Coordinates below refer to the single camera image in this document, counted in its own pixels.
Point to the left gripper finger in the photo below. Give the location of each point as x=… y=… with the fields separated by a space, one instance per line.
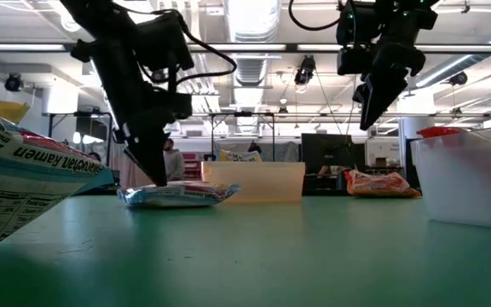
x=154 y=162
x=130 y=147

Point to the yellow noodle packet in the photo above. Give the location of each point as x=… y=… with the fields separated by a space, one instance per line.
x=28 y=183
x=177 y=194

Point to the red Maruchan ramen pack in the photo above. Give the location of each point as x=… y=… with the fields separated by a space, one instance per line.
x=439 y=131
x=377 y=184

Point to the clear plastic tray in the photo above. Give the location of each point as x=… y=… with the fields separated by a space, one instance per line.
x=467 y=183

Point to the yellow Maruchan ramen pack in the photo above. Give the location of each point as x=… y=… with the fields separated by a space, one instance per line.
x=9 y=111

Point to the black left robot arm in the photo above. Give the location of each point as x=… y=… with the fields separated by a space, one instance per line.
x=96 y=17

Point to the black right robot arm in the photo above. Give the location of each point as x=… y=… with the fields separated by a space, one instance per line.
x=399 y=17

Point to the person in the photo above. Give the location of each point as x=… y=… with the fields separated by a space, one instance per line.
x=95 y=156
x=174 y=164
x=328 y=170
x=254 y=148

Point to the white hanging cloth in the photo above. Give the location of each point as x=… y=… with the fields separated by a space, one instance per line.
x=122 y=170

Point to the red shelf rack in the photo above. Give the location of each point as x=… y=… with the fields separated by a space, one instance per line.
x=192 y=168

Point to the brown cardboard box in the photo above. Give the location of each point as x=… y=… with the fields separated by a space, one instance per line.
x=380 y=162

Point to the black monitor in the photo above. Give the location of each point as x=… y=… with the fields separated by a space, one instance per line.
x=326 y=151

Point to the orange plastic tray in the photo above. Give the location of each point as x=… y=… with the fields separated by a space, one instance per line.
x=254 y=183

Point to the green table mat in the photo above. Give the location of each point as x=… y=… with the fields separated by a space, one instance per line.
x=245 y=256

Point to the black ceiling camera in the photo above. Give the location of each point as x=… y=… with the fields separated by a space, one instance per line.
x=13 y=82
x=458 y=78
x=305 y=70
x=159 y=77

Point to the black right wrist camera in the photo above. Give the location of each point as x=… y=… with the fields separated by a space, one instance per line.
x=352 y=60

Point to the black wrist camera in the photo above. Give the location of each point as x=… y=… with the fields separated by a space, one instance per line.
x=164 y=42
x=352 y=60

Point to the black station frame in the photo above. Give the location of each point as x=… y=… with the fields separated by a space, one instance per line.
x=79 y=114
x=241 y=114

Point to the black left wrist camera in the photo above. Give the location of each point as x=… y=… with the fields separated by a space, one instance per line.
x=164 y=42

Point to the silver ventilation duct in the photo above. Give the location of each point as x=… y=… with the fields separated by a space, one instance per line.
x=252 y=25

